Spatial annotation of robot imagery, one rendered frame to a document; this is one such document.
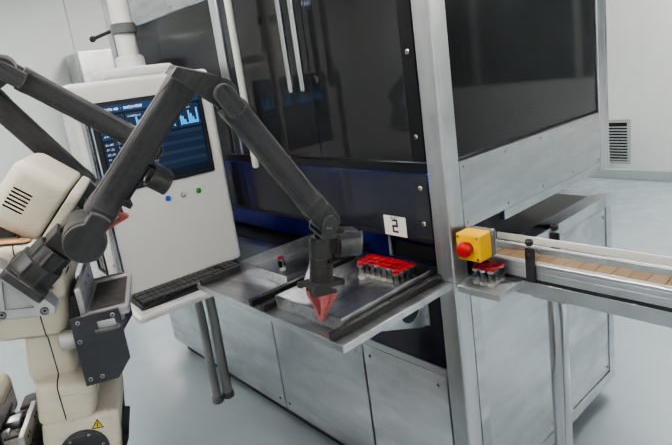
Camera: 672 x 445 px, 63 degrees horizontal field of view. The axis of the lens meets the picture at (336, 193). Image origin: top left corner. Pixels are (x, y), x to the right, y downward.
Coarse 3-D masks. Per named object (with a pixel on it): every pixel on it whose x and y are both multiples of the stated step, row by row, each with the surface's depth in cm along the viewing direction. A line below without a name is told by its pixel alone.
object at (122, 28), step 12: (108, 0) 186; (120, 0) 186; (120, 12) 186; (120, 24) 186; (132, 24) 189; (96, 36) 191; (120, 36) 188; (132, 36) 190; (120, 48) 189; (132, 48) 190; (120, 60) 189; (132, 60) 189; (144, 60) 194
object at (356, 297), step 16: (336, 272) 161; (352, 272) 164; (304, 288) 153; (336, 288) 154; (352, 288) 152; (368, 288) 151; (384, 288) 149; (400, 288) 141; (288, 304) 143; (304, 304) 146; (336, 304) 143; (352, 304) 142; (368, 304) 133; (336, 320) 129
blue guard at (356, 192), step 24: (240, 168) 214; (264, 168) 201; (312, 168) 180; (336, 168) 171; (240, 192) 219; (264, 192) 205; (336, 192) 173; (360, 192) 165; (384, 192) 157; (408, 192) 150; (360, 216) 168; (408, 216) 153
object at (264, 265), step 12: (300, 240) 194; (264, 252) 184; (276, 252) 187; (288, 252) 191; (300, 252) 189; (240, 264) 178; (252, 264) 181; (264, 264) 182; (276, 264) 180; (288, 264) 179; (300, 264) 177; (264, 276) 168; (276, 276) 163; (288, 276) 159
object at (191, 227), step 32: (160, 64) 193; (96, 96) 179; (128, 96) 185; (192, 128) 200; (160, 160) 194; (192, 160) 201; (192, 192) 203; (224, 192) 211; (128, 224) 189; (160, 224) 196; (192, 224) 204; (224, 224) 212; (128, 256) 190; (160, 256) 197; (192, 256) 205; (224, 256) 213
